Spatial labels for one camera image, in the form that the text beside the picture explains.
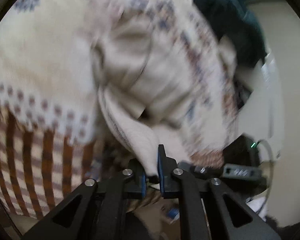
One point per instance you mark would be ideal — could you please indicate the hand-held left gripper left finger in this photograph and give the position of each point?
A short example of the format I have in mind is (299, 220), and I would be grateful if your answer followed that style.
(143, 187)

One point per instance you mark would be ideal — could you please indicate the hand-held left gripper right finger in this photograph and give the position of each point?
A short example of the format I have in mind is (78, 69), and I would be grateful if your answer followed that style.
(161, 177)

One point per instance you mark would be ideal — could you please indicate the beige fleece garment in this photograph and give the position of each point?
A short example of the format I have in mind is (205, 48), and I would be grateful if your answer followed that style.
(145, 80)

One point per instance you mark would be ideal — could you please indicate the white folded towel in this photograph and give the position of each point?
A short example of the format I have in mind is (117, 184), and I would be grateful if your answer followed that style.
(228, 52)

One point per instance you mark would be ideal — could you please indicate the teal plush blanket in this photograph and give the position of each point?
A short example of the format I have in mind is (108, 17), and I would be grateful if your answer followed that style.
(227, 17)

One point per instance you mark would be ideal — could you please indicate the floral fleece blanket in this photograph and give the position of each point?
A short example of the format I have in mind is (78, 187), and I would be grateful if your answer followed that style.
(40, 55)

